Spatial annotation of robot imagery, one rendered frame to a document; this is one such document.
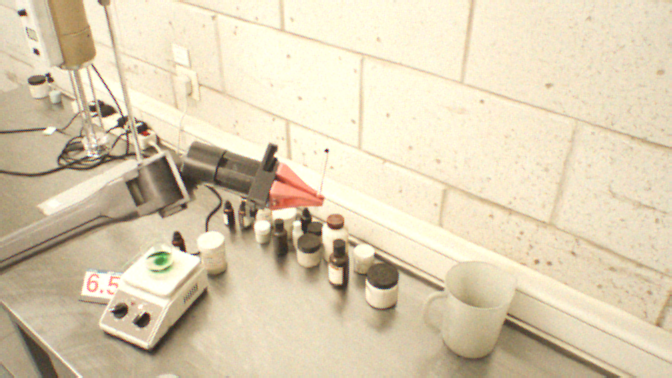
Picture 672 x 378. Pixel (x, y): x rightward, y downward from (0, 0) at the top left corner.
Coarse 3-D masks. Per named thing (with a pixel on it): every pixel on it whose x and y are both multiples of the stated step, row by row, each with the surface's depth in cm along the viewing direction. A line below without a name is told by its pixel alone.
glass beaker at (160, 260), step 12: (144, 240) 116; (156, 240) 118; (168, 240) 116; (144, 252) 112; (156, 252) 112; (168, 252) 114; (144, 264) 115; (156, 264) 114; (168, 264) 115; (156, 276) 115; (168, 276) 117
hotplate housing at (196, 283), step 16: (192, 272) 121; (128, 288) 117; (192, 288) 120; (160, 304) 114; (176, 304) 116; (192, 304) 122; (160, 320) 113; (176, 320) 118; (128, 336) 112; (160, 336) 113
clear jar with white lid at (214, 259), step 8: (208, 232) 130; (216, 232) 130; (200, 240) 128; (208, 240) 128; (216, 240) 128; (224, 240) 128; (200, 248) 126; (208, 248) 126; (216, 248) 126; (224, 248) 129; (200, 256) 128; (208, 256) 127; (216, 256) 127; (224, 256) 129; (208, 264) 128; (216, 264) 128; (224, 264) 130; (208, 272) 130; (216, 272) 130
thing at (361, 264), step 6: (360, 246) 130; (366, 246) 130; (360, 252) 129; (366, 252) 129; (372, 252) 129; (354, 258) 130; (360, 258) 128; (366, 258) 127; (372, 258) 129; (354, 264) 130; (360, 264) 129; (366, 264) 128; (372, 264) 130; (360, 270) 130; (366, 270) 129
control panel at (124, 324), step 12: (120, 300) 116; (132, 300) 115; (144, 300) 115; (108, 312) 115; (132, 312) 114; (156, 312) 113; (108, 324) 114; (120, 324) 113; (132, 324) 113; (144, 336) 111
